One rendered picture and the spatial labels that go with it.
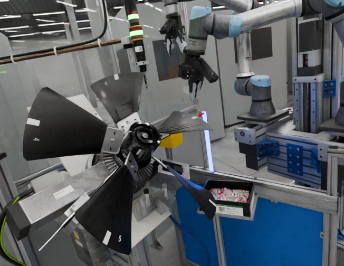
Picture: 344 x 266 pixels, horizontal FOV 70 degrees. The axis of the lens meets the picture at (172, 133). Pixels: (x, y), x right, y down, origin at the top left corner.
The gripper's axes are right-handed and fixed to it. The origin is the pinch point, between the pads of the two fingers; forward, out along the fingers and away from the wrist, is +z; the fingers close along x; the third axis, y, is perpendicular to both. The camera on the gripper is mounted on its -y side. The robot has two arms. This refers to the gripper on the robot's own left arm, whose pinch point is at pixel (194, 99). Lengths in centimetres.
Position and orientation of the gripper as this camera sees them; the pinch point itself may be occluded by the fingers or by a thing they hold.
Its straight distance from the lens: 107.4
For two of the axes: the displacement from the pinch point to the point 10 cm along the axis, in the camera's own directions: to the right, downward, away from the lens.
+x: -6.5, 3.0, -7.0
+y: -7.6, -3.6, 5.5
